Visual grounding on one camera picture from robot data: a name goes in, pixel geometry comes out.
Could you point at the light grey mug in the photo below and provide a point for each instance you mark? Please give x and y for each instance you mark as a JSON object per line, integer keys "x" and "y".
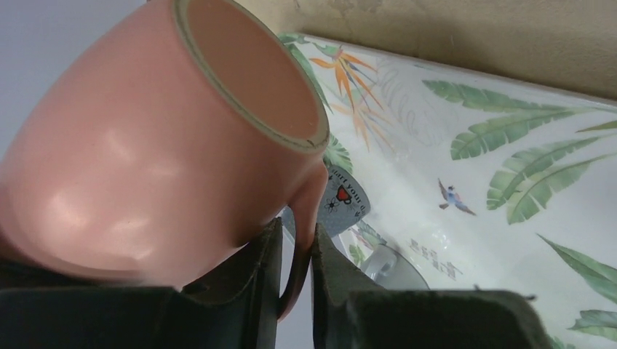
{"x": 343, "y": 208}

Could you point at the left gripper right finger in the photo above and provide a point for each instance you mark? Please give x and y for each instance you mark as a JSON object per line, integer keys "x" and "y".
{"x": 351, "y": 311}

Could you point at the pink mug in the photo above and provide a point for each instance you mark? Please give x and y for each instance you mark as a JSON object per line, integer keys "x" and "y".
{"x": 164, "y": 148}

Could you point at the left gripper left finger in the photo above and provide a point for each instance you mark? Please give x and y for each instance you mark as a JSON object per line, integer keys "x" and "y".
{"x": 233, "y": 306}

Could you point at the leaf pattern serving tray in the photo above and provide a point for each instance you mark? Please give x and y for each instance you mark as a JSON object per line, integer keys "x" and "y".
{"x": 477, "y": 181}

